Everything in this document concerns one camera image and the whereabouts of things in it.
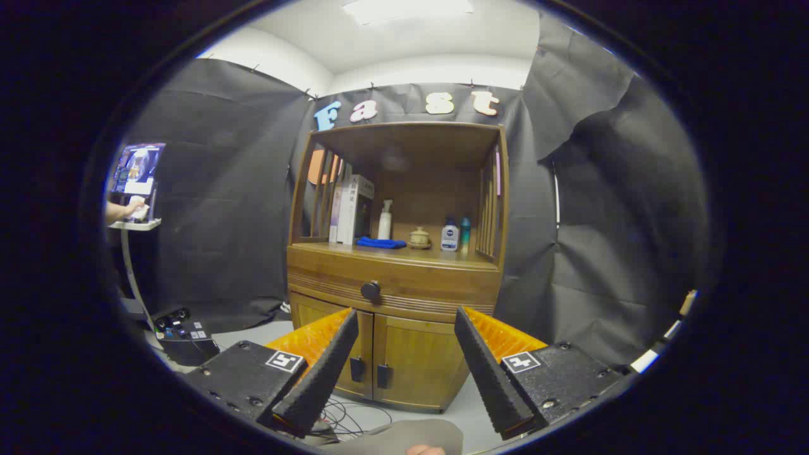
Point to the thin pale purple book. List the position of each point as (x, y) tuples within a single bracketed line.
[(334, 221)]

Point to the wooden countertop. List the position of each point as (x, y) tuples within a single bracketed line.
[(411, 256)]

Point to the white bottle with blue cap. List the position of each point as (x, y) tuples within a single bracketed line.
[(449, 239)]

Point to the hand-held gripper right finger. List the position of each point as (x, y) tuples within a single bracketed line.
[(490, 379)]

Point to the monitor screen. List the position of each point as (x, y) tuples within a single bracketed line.
[(136, 167)]

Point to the folded blue cloth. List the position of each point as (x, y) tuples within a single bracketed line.
[(379, 242)]

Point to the wooden cabinet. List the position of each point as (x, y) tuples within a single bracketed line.
[(411, 145)]

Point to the black device box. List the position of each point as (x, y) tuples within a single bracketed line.
[(186, 341)]

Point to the white strip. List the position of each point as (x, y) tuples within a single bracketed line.
[(644, 361)]

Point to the grey cloth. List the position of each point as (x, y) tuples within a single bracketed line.
[(411, 436)]

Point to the beige lidded teacup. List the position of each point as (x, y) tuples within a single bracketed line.
[(419, 239)]

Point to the white pump bottle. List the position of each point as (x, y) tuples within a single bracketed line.
[(384, 227)]

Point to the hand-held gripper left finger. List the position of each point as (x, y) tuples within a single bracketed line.
[(322, 379)]

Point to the thick white book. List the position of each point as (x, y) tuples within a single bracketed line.
[(347, 215)]

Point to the teal slim bottle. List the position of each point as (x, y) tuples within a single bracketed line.
[(466, 230)]

